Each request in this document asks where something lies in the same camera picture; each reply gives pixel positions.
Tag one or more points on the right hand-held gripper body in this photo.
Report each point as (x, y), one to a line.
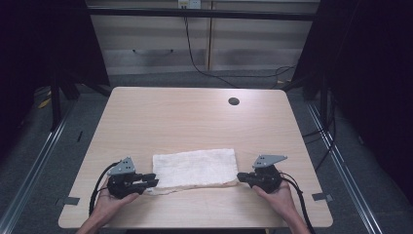
(268, 180)

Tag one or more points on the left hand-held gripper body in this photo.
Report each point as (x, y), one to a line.
(121, 187)

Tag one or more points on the white cloth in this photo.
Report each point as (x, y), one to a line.
(195, 167)

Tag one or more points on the person's left hand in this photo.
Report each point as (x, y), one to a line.
(108, 206)

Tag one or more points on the person's right hand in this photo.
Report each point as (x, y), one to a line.
(279, 201)

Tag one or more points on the grey tape piece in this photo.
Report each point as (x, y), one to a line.
(70, 201)
(322, 197)

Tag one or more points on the dark round table grommet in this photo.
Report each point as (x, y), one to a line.
(233, 101)

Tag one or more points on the black metal stand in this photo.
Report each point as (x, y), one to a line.
(56, 107)

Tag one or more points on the dark curtain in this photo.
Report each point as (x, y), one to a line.
(39, 48)
(367, 81)

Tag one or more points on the black horizontal bar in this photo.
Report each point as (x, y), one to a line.
(201, 13)

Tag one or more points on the metal floor rail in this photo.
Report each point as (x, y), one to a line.
(30, 172)
(344, 169)

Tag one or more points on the white wall socket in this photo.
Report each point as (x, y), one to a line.
(190, 4)

